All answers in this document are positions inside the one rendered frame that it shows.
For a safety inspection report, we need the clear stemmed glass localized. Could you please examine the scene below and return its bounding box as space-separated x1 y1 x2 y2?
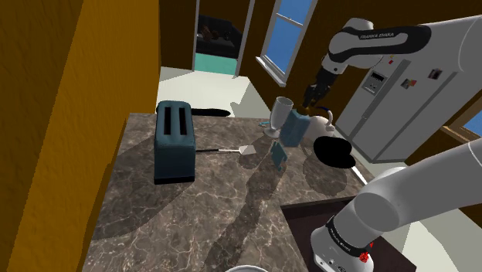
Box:
263 96 294 140

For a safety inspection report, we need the blue box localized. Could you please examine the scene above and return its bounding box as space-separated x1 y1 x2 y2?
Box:
279 109 312 148

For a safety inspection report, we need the white-framed window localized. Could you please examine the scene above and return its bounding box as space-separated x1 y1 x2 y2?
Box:
255 0 320 87

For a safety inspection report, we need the black pan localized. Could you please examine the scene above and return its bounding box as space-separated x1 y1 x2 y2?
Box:
312 135 368 186

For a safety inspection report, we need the grey refrigerator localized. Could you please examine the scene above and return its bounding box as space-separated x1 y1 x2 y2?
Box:
334 55 482 165

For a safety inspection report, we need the open doorway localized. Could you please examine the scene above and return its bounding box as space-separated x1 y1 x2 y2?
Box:
191 0 256 80

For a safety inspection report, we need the black elongated object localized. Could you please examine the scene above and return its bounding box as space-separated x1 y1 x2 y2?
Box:
155 107 232 118

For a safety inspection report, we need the dark robot stand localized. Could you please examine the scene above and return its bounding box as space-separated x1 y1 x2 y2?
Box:
280 195 417 272

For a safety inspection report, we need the wooden-framed window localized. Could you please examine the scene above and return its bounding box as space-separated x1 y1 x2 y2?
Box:
440 98 482 145

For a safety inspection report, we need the dark teal toaster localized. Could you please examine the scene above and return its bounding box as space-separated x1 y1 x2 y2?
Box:
153 100 197 185

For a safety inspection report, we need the white bowl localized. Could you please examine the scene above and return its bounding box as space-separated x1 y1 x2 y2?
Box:
224 264 270 272

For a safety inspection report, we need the white kettle with blue handle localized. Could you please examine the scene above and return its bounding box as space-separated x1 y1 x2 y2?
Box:
302 107 337 141

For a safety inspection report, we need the black-handled silver spatula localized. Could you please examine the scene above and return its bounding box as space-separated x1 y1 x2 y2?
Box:
195 144 257 156

